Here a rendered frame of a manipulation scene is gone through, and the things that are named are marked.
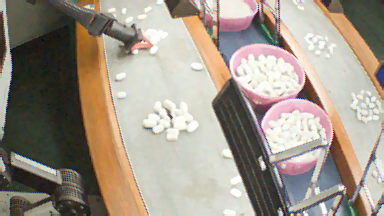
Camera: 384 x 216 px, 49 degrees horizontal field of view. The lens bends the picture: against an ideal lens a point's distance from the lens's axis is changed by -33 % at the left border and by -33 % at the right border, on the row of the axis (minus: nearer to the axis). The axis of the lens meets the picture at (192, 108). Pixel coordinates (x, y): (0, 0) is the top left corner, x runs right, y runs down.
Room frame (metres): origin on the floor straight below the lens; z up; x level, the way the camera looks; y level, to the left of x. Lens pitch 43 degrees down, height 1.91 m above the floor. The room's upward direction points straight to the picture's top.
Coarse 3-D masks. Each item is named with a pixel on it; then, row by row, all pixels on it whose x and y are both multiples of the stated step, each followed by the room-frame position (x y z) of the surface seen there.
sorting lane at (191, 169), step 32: (128, 0) 1.89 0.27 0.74; (128, 64) 1.43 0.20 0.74; (160, 64) 1.42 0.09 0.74; (128, 96) 1.28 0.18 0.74; (160, 96) 1.28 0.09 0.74; (192, 96) 1.28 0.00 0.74; (128, 128) 1.15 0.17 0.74; (160, 160) 1.04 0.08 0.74; (192, 160) 1.04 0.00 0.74; (224, 160) 1.04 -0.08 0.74; (160, 192) 0.92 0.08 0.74; (192, 192) 0.92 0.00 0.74; (224, 192) 0.92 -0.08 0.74
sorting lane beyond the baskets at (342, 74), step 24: (288, 0) 1.94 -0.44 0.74; (312, 0) 1.99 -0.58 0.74; (288, 24) 1.72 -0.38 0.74; (312, 24) 1.75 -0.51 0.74; (336, 48) 1.59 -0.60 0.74; (336, 72) 1.43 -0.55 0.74; (360, 72) 1.45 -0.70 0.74; (336, 96) 1.29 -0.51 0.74; (360, 120) 1.17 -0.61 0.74; (360, 144) 1.05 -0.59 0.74
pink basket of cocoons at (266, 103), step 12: (240, 48) 1.47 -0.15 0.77; (252, 48) 1.49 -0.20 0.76; (264, 48) 1.50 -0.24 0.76; (276, 48) 1.50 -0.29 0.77; (240, 60) 1.45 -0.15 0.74; (288, 60) 1.47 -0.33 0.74; (300, 72) 1.40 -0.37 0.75; (240, 84) 1.30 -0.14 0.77; (300, 84) 1.35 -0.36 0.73; (252, 96) 1.28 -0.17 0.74; (264, 96) 1.25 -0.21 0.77; (288, 96) 1.25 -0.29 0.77; (264, 108) 1.28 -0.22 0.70
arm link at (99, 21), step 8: (32, 0) 1.48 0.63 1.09; (40, 0) 1.48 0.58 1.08; (48, 0) 1.47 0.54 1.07; (56, 0) 1.47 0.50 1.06; (64, 0) 1.48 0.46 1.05; (56, 8) 1.46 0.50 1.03; (64, 8) 1.46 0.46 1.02; (72, 8) 1.46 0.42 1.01; (80, 8) 1.46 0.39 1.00; (88, 8) 1.50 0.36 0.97; (72, 16) 1.45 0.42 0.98; (80, 16) 1.45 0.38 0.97; (88, 16) 1.45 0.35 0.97; (96, 16) 1.44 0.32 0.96; (88, 24) 1.45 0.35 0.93; (96, 24) 1.43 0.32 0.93; (104, 24) 1.45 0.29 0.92; (96, 32) 1.42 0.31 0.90
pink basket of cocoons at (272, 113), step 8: (280, 104) 1.22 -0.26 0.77; (288, 104) 1.23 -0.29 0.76; (296, 104) 1.23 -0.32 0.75; (304, 104) 1.23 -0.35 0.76; (312, 104) 1.22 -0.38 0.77; (272, 112) 1.20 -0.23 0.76; (280, 112) 1.21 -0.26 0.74; (288, 112) 1.22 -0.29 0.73; (304, 112) 1.22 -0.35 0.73; (312, 112) 1.21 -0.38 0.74; (320, 112) 1.19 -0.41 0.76; (264, 120) 1.16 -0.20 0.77; (320, 120) 1.18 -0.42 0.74; (328, 120) 1.15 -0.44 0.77; (264, 128) 1.14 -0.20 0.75; (328, 128) 1.13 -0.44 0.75; (328, 136) 1.10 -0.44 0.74; (312, 160) 0.98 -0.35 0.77; (280, 168) 1.02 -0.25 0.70; (288, 168) 1.00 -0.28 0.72; (296, 168) 0.99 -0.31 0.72; (304, 168) 1.00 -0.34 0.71
